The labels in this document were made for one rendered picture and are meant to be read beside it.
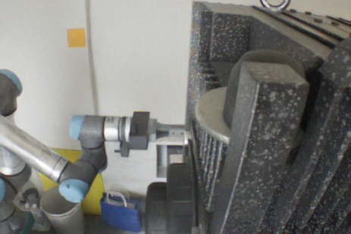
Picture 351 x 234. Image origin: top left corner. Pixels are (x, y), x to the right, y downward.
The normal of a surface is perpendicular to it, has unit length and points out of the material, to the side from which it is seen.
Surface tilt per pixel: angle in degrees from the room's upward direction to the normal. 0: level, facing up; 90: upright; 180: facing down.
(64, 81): 90
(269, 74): 0
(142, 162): 90
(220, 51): 90
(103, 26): 90
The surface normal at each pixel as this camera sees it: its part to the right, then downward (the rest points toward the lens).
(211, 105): 0.04, -0.88
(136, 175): 0.03, 0.47
